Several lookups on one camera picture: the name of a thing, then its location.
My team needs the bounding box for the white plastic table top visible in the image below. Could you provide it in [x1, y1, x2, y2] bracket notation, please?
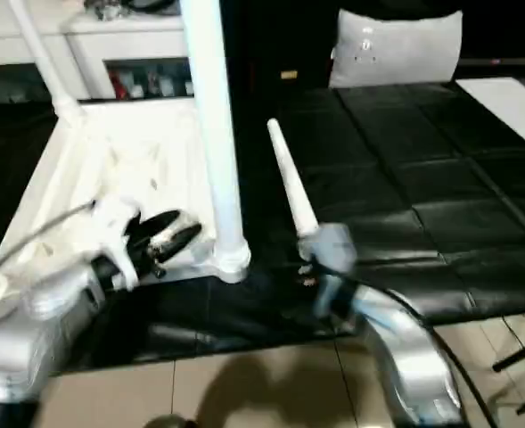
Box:
[0, 95, 253, 324]

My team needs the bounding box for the white plastic table leg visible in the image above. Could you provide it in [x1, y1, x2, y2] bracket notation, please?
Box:
[266, 118, 322, 242]
[179, 0, 253, 279]
[7, 0, 85, 126]

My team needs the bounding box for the black work mat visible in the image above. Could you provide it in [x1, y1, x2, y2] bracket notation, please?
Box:
[0, 82, 525, 375]

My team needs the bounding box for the dark robot body part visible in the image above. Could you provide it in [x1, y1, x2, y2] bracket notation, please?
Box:
[141, 415, 197, 428]

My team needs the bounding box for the white glass-door cabinet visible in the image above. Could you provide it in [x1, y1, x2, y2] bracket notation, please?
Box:
[0, 0, 197, 104]

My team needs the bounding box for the light grey pillow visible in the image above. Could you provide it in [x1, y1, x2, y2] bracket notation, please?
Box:
[328, 8, 464, 91]

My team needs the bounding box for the white flat board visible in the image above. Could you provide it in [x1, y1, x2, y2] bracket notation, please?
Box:
[455, 77, 525, 136]

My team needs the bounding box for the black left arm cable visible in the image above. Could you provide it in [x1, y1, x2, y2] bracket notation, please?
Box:
[0, 200, 100, 297]

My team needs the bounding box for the black metal table frame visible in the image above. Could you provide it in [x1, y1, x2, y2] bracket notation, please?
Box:
[492, 332, 525, 374]

